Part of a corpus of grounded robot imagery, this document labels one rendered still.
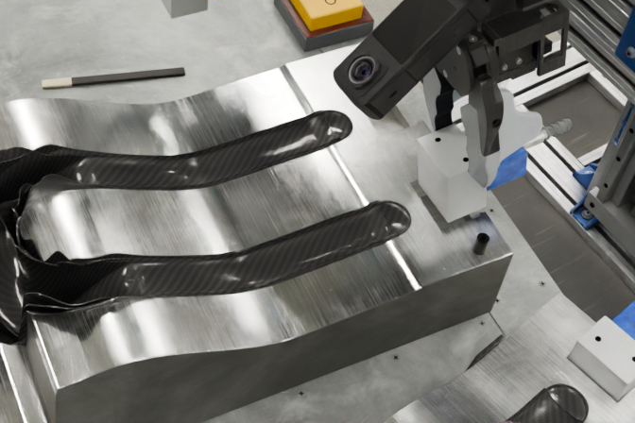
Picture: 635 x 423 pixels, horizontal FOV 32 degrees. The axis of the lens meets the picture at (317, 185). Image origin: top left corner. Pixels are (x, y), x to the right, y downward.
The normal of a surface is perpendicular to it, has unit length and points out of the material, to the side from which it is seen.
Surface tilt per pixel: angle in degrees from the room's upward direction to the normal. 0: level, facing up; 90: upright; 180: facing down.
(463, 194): 82
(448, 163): 11
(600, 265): 0
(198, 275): 26
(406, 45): 38
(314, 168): 2
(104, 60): 0
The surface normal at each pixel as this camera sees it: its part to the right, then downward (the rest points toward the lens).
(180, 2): 0.43, 0.73
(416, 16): -0.52, -0.36
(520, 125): 0.40, 0.51
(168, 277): 0.52, -0.63
